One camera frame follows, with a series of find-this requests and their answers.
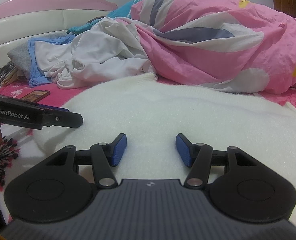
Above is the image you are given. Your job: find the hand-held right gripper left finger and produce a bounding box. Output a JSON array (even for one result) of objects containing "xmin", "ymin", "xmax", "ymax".
[{"xmin": 45, "ymin": 133, "xmax": 127, "ymax": 189}]

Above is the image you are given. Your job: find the light blue cloth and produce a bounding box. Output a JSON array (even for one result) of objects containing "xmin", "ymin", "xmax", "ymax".
[{"xmin": 28, "ymin": 34, "xmax": 75, "ymax": 88}]

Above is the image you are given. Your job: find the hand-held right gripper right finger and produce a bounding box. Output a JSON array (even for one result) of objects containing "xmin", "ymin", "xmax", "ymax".
[{"xmin": 175, "ymin": 133, "xmax": 257, "ymax": 189}]

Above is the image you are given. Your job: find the grey cloth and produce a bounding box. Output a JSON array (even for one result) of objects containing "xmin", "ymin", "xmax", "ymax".
[{"xmin": 7, "ymin": 31, "xmax": 66, "ymax": 73}]

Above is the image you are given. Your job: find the cream knit sweater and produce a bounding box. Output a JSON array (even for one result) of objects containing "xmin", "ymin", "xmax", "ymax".
[{"xmin": 34, "ymin": 72, "xmax": 296, "ymax": 227}]

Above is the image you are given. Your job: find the white shirt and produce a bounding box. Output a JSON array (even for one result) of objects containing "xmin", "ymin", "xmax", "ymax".
[{"xmin": 35, "ymin": 17, "xmax": 156, "ymax": 90}]

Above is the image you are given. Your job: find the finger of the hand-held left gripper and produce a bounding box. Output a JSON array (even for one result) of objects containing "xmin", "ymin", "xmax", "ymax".
[
  {"xmin": 37, "ymin": 103, "xmax": 70, "ymax": 113},
  {"xmin": 42, "ymin": 112, "xmax": 84, "ymax": 128}
]

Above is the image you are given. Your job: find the pink floral blanket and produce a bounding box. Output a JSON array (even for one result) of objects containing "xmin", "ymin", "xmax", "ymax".
[{"xmin": 0, "ymin": 77, "xmax": 296, "ymax": 193}]

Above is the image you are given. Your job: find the pink patterned quilt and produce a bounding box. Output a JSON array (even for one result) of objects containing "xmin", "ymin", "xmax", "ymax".
[{"xmin": 130, "ymin": 0, "xmax": 296, "ymax": 95}]

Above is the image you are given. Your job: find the teal striped blanket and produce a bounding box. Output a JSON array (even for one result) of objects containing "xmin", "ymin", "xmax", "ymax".
[{"xmin": 67, "ymin": 0, "xmax": 148, "ymax": 34}]

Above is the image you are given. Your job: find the pink and white headboard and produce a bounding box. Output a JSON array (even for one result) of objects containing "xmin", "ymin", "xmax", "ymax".
[{"xmin": 0, "ymin": 0, "xmax": 118, "ymax": 80}]

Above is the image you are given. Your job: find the smartphone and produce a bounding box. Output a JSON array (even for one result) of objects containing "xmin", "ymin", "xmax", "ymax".
[{"xmin": 20, "ymin": 90, "xmax": 51, "ymax": 103}]

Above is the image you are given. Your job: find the dark patterned cloth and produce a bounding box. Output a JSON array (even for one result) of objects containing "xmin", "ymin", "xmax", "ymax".
[{"xmin": 0, "ymin": 61, "xmax": 18, "ymax": 87}]

